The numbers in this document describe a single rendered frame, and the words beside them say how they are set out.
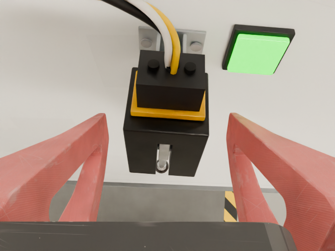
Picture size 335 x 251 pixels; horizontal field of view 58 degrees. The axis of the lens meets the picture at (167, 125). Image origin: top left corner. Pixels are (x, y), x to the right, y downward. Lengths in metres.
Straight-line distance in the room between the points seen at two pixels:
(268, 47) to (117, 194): 1.30
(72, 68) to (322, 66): 0.20
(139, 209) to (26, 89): 1.22
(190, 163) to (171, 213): 1.29
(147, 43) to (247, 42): 0.07
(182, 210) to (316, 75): 1.24
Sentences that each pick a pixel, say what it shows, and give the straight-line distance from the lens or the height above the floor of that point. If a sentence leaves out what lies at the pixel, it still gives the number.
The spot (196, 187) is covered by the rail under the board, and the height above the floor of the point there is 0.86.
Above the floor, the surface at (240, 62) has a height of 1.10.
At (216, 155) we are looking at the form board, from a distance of 0.38.
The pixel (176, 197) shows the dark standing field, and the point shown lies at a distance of 1.43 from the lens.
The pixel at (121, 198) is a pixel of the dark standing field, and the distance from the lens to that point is 1.47.
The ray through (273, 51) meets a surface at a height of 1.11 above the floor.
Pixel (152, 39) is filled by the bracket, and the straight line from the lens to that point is 0.22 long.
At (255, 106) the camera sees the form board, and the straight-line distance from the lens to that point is 0.29.
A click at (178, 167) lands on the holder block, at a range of 0.18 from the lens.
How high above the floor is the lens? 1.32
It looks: 80 degrees down
